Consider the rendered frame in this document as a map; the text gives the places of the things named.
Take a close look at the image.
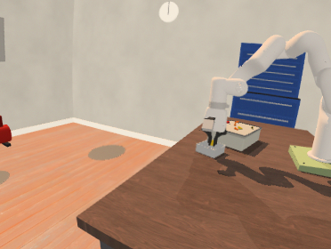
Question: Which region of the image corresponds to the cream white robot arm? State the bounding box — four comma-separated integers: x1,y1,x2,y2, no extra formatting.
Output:
208,31,331,163

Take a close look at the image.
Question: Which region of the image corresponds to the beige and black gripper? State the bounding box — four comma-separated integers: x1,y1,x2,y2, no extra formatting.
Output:
203,107,227,146

